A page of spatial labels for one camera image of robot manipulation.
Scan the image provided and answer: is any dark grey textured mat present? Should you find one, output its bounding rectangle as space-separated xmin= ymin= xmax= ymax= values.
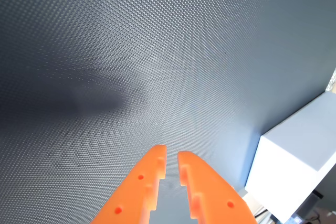
xmin=0 ymin=0 xmax=336 ymax=224

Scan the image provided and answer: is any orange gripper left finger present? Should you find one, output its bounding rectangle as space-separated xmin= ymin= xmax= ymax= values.
xmin=90 ymin=144 xmax=167 ymax=224

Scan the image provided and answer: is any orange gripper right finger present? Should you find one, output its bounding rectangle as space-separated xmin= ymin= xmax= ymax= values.
xmin=177 ymin=151 xmax=258 ymax=224

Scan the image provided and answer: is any white open cardboard box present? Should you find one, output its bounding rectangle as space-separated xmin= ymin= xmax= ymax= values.
xmin=245 ymin=90 xmax=336 ymax=222

